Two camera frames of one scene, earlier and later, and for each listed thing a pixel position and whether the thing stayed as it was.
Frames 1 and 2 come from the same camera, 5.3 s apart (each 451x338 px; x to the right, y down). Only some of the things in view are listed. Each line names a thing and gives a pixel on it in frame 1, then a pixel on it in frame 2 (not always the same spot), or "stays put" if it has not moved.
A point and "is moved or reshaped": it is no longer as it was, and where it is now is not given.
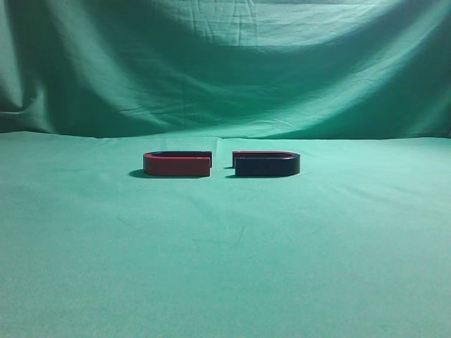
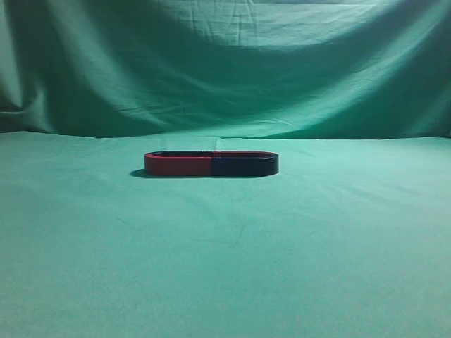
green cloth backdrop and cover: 357,244 stays put
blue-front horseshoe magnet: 266,163 is moved or reshaped
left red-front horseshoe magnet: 189,163 stays put
